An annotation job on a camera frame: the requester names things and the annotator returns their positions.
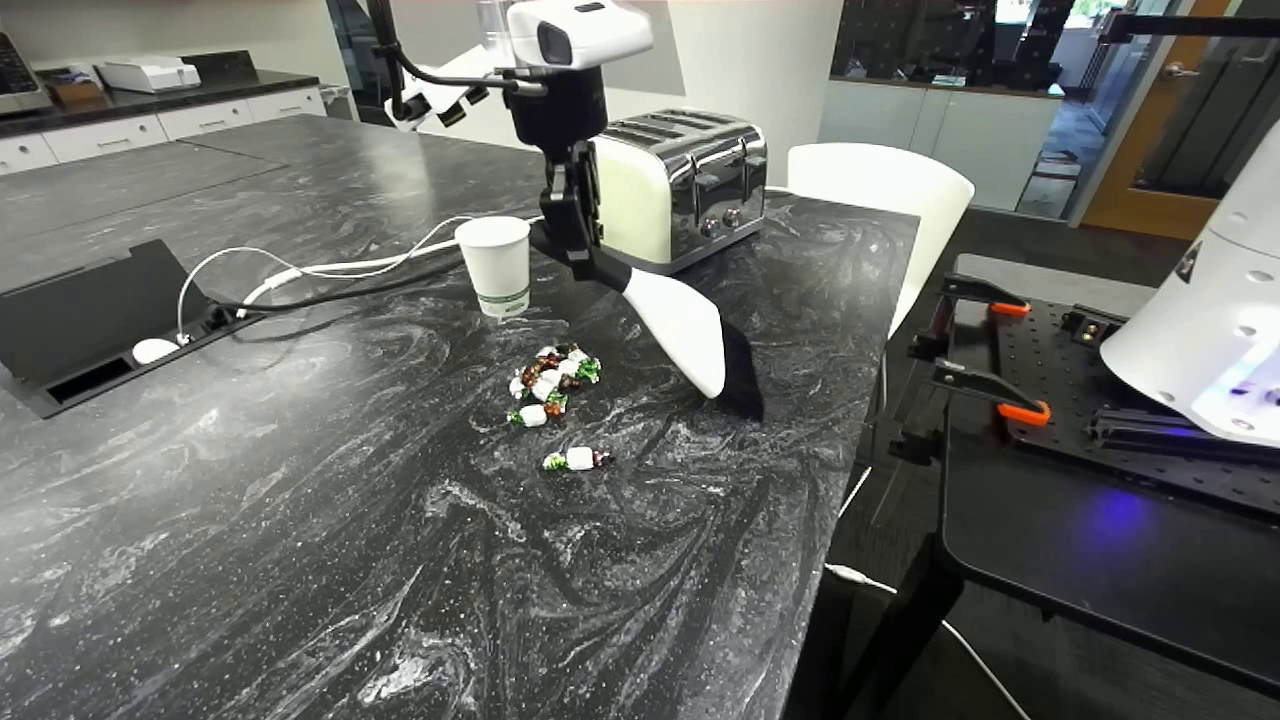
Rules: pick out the cream chrome four-slot toaster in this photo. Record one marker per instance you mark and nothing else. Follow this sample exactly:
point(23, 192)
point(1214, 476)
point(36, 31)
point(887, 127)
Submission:
point(683, 182)

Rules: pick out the white countertop appliance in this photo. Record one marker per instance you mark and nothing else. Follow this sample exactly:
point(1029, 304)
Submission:
point(146, 74)

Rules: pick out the white paper cup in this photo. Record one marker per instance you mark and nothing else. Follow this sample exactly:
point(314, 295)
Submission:
point(493, 266)

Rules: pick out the orange black clamp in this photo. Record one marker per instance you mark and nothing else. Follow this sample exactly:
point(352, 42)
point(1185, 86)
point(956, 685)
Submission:
point(1009, 310)
point(1022, 414)

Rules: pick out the brown box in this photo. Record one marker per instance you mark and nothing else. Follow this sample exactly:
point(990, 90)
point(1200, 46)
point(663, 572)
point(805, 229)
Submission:
point(72, 90)

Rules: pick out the white kitchen counter cabinets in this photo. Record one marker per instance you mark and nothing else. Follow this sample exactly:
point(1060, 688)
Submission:
point(160, 116)

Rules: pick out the white chair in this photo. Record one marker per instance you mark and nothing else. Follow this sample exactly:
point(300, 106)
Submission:
point(883, 200)

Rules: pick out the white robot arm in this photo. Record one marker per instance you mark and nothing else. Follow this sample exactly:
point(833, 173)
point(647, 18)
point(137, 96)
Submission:
point(574, 33)

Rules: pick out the black countertop device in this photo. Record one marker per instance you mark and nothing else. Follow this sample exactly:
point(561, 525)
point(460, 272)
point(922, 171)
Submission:
point(19, 74)

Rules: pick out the black table socket recess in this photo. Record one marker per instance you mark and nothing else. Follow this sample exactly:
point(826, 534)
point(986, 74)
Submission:
point(83, 322)

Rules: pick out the low white cabinet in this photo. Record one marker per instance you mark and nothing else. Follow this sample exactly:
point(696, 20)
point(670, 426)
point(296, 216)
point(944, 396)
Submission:
point(932, 135)

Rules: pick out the black breadboard stand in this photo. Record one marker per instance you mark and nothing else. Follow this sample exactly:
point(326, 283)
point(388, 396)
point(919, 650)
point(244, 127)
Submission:
point(1065, 584)

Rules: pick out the orange wooden door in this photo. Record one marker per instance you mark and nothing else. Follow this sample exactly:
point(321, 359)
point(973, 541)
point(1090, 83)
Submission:
point(1173, 144)

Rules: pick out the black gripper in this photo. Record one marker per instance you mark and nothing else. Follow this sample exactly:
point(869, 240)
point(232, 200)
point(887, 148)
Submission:
point(553, 116)

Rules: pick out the white plug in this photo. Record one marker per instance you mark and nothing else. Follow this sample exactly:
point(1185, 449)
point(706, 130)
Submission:
point(154, 349)

